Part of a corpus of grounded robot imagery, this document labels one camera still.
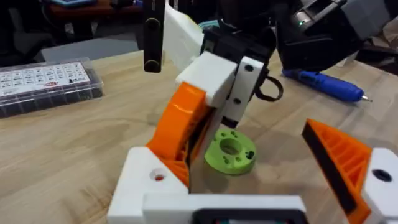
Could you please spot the blue electric screwdriver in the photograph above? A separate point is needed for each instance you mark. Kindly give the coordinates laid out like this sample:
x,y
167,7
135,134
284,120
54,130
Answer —
x,y
326,84

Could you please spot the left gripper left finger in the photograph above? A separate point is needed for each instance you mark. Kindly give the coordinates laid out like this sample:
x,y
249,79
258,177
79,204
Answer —
x,y
140,186

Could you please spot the teal zip pouch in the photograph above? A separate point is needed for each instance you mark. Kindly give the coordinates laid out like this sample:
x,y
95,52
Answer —
x,y
213,25

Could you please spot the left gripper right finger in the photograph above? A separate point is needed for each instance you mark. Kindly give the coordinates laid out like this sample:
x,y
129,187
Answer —
x,y
382,193

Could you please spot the clear plastic screw box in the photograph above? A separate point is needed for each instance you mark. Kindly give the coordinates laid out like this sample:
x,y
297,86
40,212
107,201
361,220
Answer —
x,y
46,87

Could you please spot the orange ribbed wedge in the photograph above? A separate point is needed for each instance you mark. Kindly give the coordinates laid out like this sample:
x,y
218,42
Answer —
x,y
177,171

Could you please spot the black right wrist plate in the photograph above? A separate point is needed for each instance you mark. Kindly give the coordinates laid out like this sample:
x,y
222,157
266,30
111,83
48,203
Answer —
x,y
152,43

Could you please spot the green disc with holes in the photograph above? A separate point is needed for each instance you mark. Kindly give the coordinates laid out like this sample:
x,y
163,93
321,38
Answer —
x,y
236,161

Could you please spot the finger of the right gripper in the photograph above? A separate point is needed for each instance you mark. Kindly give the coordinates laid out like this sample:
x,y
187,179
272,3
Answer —
x,y
180,118

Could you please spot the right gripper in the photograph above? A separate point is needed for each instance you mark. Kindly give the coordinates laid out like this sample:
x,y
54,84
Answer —
x,y
242,43

